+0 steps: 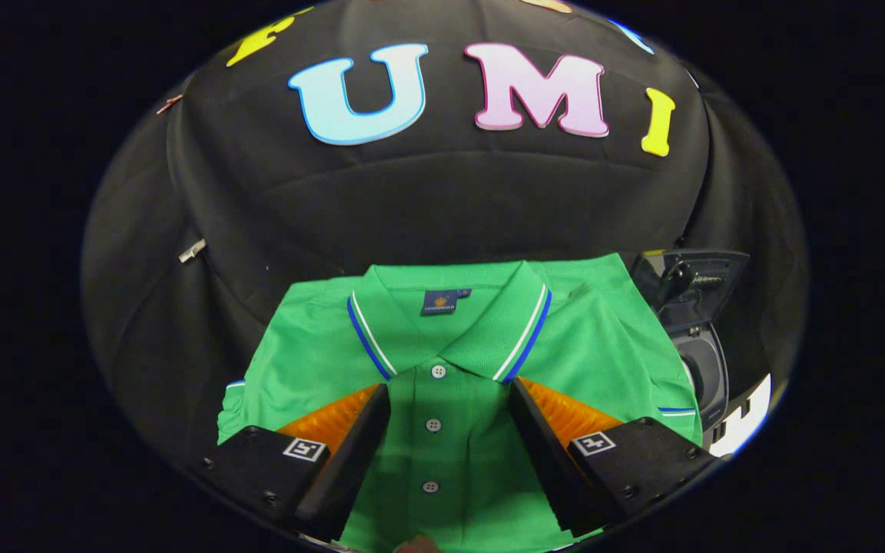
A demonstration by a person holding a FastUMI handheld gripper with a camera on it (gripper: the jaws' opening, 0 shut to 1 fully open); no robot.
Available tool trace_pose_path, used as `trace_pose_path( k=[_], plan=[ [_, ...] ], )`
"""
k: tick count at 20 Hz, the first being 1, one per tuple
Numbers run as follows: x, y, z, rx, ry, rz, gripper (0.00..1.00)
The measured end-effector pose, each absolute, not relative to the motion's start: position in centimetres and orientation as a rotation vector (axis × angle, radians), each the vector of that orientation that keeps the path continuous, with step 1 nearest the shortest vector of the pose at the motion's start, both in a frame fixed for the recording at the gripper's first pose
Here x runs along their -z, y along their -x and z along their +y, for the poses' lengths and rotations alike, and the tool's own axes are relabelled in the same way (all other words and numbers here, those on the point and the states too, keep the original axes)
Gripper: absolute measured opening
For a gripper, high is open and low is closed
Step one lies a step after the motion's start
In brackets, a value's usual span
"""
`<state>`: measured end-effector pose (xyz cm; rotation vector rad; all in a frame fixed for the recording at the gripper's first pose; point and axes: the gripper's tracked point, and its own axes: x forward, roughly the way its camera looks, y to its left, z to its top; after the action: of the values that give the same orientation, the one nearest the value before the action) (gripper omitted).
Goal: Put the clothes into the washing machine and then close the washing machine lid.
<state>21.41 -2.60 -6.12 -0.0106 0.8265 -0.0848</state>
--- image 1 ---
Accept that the green polo shirt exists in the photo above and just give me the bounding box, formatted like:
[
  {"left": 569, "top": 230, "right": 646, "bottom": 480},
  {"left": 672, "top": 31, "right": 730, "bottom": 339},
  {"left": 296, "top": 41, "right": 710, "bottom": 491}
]
[{"left": 217, "top": 253, "right": 703, "bottom": 553}]

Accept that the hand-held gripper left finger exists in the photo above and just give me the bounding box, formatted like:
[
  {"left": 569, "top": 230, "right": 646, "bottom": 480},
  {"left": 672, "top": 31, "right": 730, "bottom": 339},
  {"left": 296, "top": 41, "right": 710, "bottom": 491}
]
[{"left": 197, "top": 382, "right": 391, "bottom": 543}]

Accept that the black backdrop cloth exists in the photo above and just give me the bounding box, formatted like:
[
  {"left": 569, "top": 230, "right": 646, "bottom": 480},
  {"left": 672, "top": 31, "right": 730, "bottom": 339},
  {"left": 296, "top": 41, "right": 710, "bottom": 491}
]
[{"left": 81, "top": 0, "right": 808, "bottom": 462}]

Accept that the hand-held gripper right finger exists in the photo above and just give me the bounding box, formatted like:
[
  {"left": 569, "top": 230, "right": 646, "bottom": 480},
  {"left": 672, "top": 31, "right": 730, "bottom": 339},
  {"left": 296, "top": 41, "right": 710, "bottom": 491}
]
[{"left": 509, "top": 378, "right": 720, "bottom": 538}]

